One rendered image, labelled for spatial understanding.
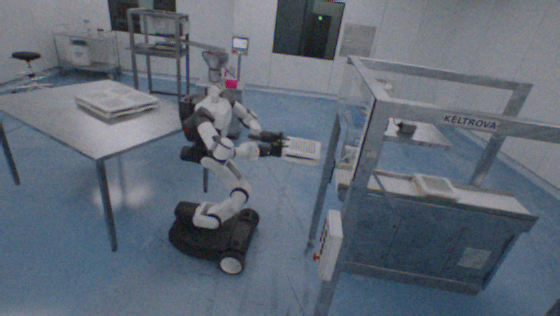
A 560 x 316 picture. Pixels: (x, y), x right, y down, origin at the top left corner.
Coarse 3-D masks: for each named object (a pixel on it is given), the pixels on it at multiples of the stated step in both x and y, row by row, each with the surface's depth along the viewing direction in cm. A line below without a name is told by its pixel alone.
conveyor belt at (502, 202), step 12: (336, 180) 211; (348, 180) 212; (372, 180) 216; (384, 180) 219; (396, 180) 221; (408, 180) 223; (408, 192) 208; (468, 192) 219; (480, 192) 222; (480, 204) 207; (492, 204) 209; (504, 204) 211; (516, 204) 213
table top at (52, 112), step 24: (0, 96) 257; (24, 96) 263; (48, 96) 270; (72, 96) 278; (24, 120) 224; (48, 120) 229; (72, 120) 234; (96, 120) 240; (120, 120) 246; (144, 120) 252; (168, 120) 258; (72, 144) 202; (96, 144) 206; (120, 144) 211; (144, 144) 220
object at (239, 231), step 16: (176, 208) 237; (192, 208) 236; (176, 224) 241; (192, 224) 243; (224, 224) 251; (240, 224) 250; (176, 240) 235; (192, 240) 230; (208, 240) 233; (224, 240) 235; (240, 240) 231; (208, 256) 230
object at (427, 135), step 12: (396, 120) 206; (408, 120) 209; (384, 132) 182; (396, 132) 184; (420, 132) 190; (432, 132) 193; (408, 144) 179; (420, 144) 179; (432, 144) 178; (444, 144) 177
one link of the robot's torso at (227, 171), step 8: (208, 160) 209; (208, 168) 212; (216, 168) 211; (224, 168) 211; (232, 168) 224; (216, 176) 215; (224, 176) 216; (232, 176) 216; (240, 176) 226; (232, 184) 219; (240, 184) 219; (248, 184) 227; (232, 192) 221; (248, 192) 222
